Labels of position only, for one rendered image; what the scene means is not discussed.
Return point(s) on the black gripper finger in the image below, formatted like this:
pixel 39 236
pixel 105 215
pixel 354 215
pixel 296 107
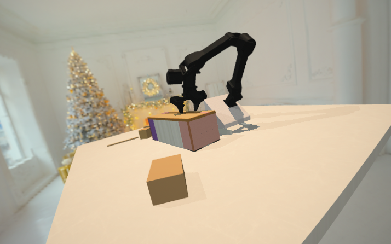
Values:
pixel 196 106
pixel 180 108

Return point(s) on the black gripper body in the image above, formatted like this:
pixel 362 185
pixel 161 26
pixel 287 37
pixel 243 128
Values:
pixel 177 101

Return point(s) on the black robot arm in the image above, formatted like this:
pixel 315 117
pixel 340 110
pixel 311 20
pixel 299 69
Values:
pixel 196 61

